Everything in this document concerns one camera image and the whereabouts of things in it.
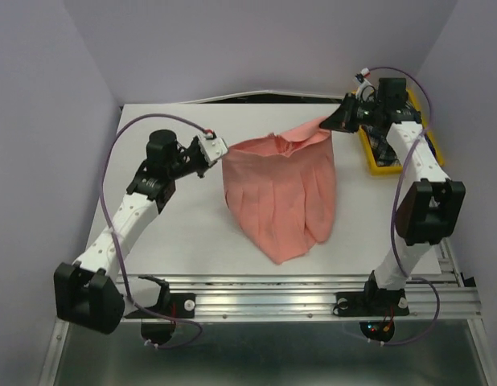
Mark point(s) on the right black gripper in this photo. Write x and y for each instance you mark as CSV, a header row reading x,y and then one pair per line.
x,y
342,119

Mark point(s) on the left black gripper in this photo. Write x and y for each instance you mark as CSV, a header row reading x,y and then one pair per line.
x,y
195,145

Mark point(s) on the pink pleated skirt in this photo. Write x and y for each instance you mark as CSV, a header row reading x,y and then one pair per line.
x,y
281,189

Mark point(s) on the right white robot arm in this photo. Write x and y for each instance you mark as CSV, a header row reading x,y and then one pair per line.
x,y
427,201

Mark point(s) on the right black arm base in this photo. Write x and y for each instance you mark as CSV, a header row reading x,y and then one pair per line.
x,y
377,314

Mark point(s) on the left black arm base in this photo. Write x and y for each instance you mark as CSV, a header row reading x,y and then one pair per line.
x,y
173,311

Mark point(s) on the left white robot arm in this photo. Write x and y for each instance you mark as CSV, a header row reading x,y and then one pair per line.
x,y
85,290

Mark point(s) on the plaid dark skirt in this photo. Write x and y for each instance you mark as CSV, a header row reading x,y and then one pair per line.
x,y
381,146

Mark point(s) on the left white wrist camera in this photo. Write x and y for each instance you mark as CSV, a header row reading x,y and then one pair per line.
x,y
212,148

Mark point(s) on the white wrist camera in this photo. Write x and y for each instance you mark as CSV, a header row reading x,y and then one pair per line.
x,y
361,79
212,148

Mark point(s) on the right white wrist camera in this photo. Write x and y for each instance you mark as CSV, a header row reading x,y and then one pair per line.
x,y
361,79

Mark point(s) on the aluminium frame rail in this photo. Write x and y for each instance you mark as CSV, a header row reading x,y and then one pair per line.
x,y
284,330

